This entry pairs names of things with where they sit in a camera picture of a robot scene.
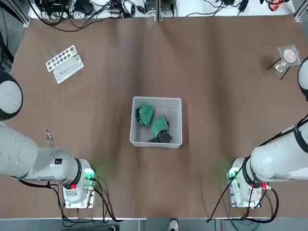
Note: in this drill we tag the green wiping cloth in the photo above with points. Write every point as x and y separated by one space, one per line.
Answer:
160 126
146 115

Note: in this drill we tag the glass test tube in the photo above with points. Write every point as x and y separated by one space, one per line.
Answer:
52 54

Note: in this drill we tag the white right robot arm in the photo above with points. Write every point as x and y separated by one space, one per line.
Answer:
272 158

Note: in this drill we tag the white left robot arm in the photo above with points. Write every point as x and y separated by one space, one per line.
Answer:
24 154

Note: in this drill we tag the clear plastic storage box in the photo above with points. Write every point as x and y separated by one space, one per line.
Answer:
144 139

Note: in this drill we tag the white test tube rack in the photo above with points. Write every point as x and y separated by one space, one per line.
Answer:
72 67

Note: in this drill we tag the metal crucible tongs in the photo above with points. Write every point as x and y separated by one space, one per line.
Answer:
49 138

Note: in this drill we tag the person's foot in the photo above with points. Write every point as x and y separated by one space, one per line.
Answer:
173 225

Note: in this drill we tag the black power adapter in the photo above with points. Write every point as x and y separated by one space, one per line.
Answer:
228 2
243 6

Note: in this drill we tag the red and black tool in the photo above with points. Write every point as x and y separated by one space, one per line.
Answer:
276 4

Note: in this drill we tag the aluminium frame post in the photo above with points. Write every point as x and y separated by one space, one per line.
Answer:
24 19
159 9
299 12

